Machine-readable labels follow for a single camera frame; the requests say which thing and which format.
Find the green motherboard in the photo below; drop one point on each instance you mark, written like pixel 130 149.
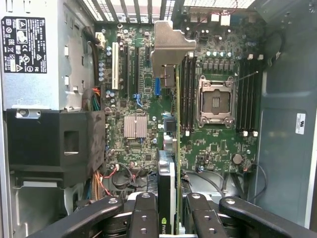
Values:
pixel 213 143

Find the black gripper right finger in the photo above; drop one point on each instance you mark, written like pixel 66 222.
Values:
pixel 205 218

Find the black plastic shroud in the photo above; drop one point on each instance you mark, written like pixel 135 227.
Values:
pixel 37 138

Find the black long expansion slot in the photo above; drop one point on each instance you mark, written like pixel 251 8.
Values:
pixel 137 72
pixel 126 72

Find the black open pc case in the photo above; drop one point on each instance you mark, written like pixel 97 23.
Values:
pixel 284 124

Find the white pci expansion slot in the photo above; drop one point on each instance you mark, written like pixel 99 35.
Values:
pixel 115 67

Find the round coin battery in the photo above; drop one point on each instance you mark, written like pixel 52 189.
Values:
pixel 237 158

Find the metal cpu socket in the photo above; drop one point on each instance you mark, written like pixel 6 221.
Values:
pixel 215 101

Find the silver finned heat sink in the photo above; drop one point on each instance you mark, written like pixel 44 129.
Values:
pixel 135 126

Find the black short expansion slot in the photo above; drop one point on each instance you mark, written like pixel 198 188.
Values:
pixel 147 54

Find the white power connector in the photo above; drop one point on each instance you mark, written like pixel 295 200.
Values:
pixel 101 41

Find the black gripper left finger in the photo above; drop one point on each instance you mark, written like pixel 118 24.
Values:
pixel 143 218

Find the thin metal locking lever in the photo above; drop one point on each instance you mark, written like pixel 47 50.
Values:
pixel 247 76

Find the blue expansion slot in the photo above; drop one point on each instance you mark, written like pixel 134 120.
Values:
pixel 158 86

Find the silver power supply unit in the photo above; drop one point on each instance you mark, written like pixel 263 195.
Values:
pixel 29 89

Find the black ram slot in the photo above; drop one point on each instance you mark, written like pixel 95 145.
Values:
pixel 193 94
pixel 245 99
pixel 239 99
pixel 183 94
pixel 250 99
pixel 188 94
pixel 256 99

